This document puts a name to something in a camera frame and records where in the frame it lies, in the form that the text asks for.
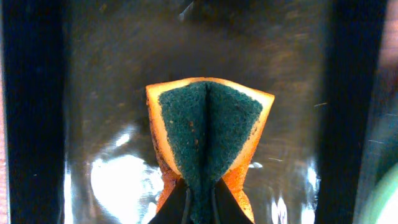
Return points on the yellow and green sponge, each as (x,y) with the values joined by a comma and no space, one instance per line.
(204,130)

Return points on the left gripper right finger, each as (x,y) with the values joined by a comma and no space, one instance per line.
(225,208)

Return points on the light blue plate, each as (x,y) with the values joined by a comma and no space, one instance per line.
(381,206)

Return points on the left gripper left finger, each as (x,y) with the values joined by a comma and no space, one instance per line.
(176,209)

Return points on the black rectangular water tray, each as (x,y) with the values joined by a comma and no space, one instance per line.
(79,148)

